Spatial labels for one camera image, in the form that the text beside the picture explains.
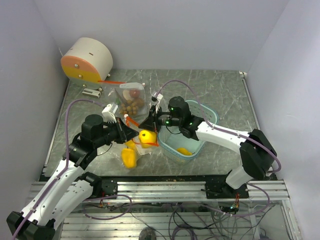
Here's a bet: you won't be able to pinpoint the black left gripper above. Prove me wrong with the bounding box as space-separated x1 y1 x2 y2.
93 116 139 148

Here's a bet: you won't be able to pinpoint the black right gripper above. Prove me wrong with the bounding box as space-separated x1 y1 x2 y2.
138 104 182 133

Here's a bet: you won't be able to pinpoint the yellow orange fruit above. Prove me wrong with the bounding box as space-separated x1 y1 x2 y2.
125 140 137 150

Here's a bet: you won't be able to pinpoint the clear zip bag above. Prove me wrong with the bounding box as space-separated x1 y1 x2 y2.
123 129 159 163
99 81 147 118

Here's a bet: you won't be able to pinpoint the bunch of brown longans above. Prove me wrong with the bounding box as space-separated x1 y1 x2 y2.
119 97 145 117

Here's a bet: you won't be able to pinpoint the light blue fruit basket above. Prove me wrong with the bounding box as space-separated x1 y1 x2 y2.
157 99 219 164

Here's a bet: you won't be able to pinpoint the white garlic bulb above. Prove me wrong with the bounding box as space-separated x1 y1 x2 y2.
122 89 132 101

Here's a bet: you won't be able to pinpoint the yellow mango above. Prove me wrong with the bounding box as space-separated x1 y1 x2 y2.
177 147 193 156

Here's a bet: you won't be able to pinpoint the yellow bell pepper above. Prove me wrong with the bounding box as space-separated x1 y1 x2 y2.
121 148 138 169

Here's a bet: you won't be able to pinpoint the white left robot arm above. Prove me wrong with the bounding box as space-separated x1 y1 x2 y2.
6 114 139 240

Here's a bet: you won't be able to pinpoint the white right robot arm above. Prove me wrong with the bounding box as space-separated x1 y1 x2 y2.
138 96 277 198

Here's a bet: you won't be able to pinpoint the small white metal latch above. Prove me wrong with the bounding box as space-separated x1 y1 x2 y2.
82 88 101 99

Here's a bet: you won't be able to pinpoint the round white drawer box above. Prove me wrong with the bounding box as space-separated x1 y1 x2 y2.
60 37 114 90

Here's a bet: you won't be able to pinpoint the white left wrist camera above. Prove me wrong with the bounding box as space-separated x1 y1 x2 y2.
101 102 118 123

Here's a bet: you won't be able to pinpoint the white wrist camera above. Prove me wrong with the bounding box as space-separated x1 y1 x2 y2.
151 91 163 113
101 102 118 123

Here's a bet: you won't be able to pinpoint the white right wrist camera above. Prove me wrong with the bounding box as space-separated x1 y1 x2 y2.
151 91 163 113

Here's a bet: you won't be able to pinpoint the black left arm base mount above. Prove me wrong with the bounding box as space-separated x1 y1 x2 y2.
78 172 118 199

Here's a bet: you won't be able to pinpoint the aluminium extrusion rail frame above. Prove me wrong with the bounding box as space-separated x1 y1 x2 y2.
55 175 302 240

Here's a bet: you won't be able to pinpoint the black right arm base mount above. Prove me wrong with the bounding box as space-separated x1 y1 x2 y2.
201 180 249 199

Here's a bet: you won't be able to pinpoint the tangled cables below table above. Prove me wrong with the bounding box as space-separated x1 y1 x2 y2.
81 194 276 240

